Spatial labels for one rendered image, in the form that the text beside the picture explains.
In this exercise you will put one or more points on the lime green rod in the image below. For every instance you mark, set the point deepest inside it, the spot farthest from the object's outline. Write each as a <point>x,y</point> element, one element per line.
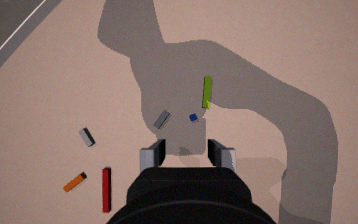
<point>206,92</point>

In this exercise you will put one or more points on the small blue cube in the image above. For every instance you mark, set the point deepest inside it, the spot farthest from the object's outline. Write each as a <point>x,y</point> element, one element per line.
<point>193,117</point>

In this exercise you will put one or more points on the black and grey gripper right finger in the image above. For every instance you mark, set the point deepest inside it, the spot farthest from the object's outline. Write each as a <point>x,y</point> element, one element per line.
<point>221,156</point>

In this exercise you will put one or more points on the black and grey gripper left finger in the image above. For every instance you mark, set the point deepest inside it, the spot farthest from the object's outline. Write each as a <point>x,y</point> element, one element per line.
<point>153,156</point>

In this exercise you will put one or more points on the grey rod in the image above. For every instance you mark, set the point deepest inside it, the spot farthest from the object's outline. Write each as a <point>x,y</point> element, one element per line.
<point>86,136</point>
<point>161,119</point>

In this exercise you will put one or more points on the red rod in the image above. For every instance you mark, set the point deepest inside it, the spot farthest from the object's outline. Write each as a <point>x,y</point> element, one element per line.
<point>106,189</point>

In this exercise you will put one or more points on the orange rod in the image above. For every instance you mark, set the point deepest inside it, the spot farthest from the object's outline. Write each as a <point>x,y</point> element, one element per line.
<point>74,182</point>

